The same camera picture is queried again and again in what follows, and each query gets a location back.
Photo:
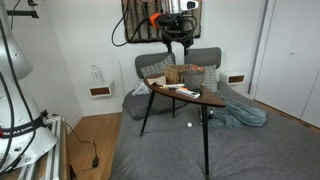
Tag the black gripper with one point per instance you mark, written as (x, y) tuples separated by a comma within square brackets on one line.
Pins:
[(176, 30)]

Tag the white remote control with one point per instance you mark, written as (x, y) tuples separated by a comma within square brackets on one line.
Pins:
[(188, 93)]

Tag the small black white object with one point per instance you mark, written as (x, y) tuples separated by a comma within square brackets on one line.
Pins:
[(210, 114)]

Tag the brown wooden organizer box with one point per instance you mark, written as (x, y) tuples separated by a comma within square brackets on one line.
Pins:
[(174, 74)]

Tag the gray headboard cushion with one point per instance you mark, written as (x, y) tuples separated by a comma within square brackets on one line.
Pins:
[(203, 56), (150, 60)]

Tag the orange capped marker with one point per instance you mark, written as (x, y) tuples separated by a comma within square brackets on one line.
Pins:
[(197, 68)]

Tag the gray plaid pillow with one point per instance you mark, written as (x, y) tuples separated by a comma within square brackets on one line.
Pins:
[(156, 68), (210, 78)]

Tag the gray square cup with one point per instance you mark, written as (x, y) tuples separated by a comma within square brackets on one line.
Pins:
[(193, 80)]

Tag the white pen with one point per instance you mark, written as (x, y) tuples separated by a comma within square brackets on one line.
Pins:
[(171, 85)]

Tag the orange pen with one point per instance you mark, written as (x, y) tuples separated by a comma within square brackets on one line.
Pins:
[(183, 88)]

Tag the small white patterned pillow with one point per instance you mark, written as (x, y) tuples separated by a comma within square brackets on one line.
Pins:
[(141, 89)]

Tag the dark wooden three-legged table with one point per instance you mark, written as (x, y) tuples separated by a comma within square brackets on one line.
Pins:
[(210, 97)]

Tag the white floating nightstand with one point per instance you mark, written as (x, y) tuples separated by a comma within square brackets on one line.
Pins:
[(100, 90), (233, 78)]

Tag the plain dark gray pillow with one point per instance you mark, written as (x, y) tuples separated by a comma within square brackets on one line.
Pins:
[(136, 105)]

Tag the small white ball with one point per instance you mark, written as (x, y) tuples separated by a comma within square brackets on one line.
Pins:
[(189, 124)]

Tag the clear plastic bottle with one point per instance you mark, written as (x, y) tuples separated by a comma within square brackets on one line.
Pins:
[(96, 75)]

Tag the teal knit blanket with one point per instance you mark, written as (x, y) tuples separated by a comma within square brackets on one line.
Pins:
[(245, 115)]

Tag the white closet door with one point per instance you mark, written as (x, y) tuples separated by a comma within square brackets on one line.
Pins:
[(286, 66), (313, 106)]

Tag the gray bed cover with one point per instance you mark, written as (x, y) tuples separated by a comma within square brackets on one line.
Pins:
[(253, 153)]

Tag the beige black wall rug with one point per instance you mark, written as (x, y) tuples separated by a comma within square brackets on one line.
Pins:
[(136, 20)]

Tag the gray wall trim strip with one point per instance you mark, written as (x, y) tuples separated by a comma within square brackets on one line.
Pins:
[(258, 46)]

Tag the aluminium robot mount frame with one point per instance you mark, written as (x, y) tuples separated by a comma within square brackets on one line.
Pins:
[(55, 150)]

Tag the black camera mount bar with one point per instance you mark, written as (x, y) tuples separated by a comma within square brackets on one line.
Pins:
[(21, 13)]

